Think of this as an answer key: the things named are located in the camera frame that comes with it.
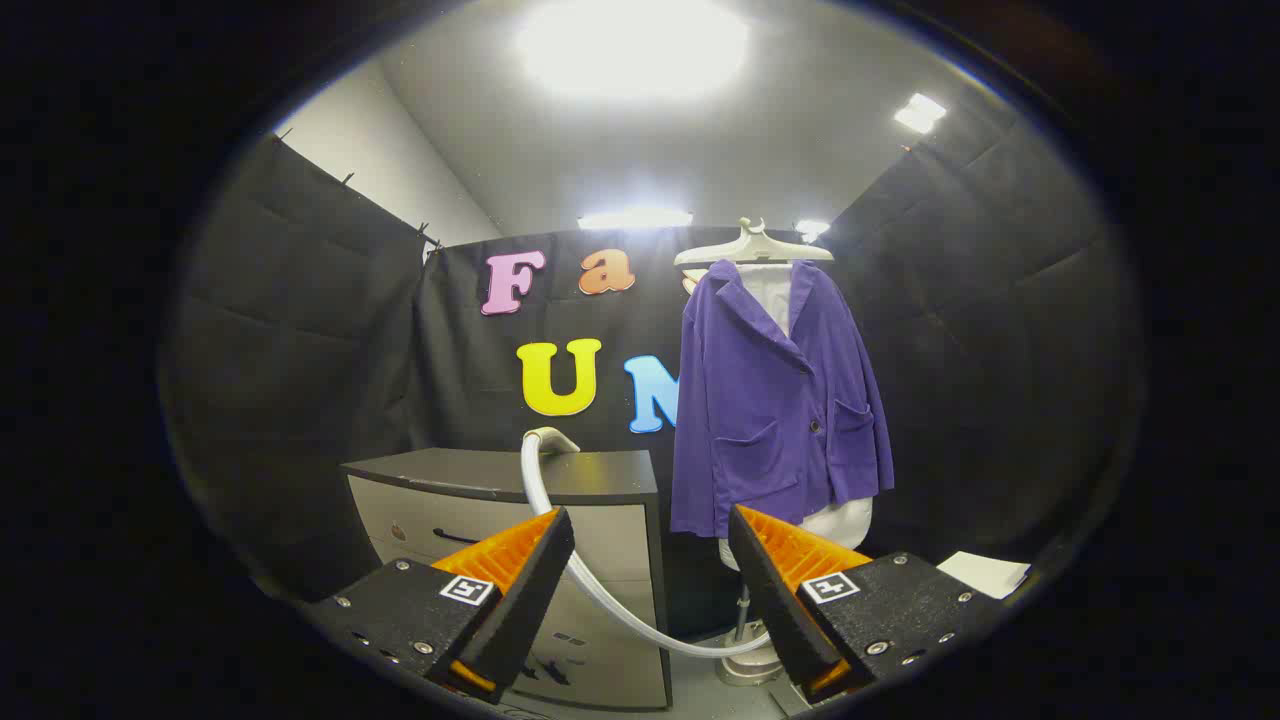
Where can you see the white plastic hanger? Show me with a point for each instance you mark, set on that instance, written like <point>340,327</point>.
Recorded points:
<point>750,245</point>

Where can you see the black backdrop cloth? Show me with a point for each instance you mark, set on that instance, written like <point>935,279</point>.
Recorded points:
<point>300,350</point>

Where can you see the grey cabinet with dark top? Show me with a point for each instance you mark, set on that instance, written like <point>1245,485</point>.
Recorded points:
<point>610,540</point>

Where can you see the grey stand base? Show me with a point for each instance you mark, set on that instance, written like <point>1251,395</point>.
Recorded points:
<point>745,668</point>

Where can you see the large round ceiling light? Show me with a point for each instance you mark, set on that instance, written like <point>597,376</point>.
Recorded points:
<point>630,45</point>

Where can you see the small square ceiling light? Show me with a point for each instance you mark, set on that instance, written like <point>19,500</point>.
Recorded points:
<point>920,112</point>

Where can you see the white mannequin torso form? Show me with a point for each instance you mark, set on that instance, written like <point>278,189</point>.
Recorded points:
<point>840,520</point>

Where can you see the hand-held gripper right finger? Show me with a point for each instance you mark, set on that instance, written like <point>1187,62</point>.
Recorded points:
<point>765,590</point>

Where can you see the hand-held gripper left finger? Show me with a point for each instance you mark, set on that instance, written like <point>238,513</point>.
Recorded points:
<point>530,590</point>

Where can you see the metal stand pole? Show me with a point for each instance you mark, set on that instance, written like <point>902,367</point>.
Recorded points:
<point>743,610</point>

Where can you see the white paper sheet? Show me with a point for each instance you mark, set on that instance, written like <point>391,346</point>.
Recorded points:
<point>985,575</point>

